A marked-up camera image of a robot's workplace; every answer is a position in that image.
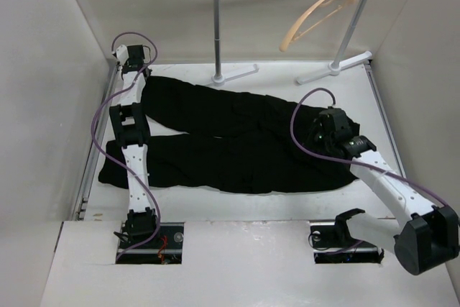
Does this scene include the black trousers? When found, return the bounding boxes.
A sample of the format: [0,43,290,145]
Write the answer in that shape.
[98,75,362,196]

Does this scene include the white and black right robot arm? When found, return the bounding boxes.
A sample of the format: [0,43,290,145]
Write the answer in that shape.
[313,107,459,275]

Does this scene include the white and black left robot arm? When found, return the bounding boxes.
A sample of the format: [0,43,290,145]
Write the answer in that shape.
[109,45,162,249]

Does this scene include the beige plastic hanger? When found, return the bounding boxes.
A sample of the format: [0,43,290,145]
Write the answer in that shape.
[279,0,355,52]

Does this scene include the white and silver clothes rack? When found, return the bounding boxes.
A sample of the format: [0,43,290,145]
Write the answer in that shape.
[203,0,386,88]

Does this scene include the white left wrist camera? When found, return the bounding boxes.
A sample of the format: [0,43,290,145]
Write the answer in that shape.
[111,45,129,65]

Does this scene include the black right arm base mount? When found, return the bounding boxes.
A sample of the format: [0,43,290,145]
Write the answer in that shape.
[308,221,385,265]

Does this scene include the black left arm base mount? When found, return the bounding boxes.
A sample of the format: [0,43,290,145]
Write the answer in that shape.
[115,223,185,265]

